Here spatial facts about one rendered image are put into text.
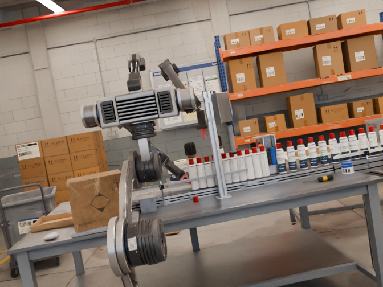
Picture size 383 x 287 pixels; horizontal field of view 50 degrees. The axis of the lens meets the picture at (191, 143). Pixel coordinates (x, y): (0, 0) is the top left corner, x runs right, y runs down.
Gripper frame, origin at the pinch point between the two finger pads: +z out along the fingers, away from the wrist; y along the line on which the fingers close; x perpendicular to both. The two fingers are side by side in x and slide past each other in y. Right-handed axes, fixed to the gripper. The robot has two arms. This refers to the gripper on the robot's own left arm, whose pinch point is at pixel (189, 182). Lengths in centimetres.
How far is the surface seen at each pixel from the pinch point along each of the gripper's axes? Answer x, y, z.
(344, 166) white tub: -72, -19, 66
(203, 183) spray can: -5.3, -2.5, 7.0
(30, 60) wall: 40, 484, -269
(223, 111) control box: -48, -14, -16
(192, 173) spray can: -5.8, -2.4, -2.3
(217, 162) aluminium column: -21.6, -16.8, 2.0
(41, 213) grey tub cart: 135, 177, -67
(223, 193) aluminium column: -8.9, -16.1, 18.0
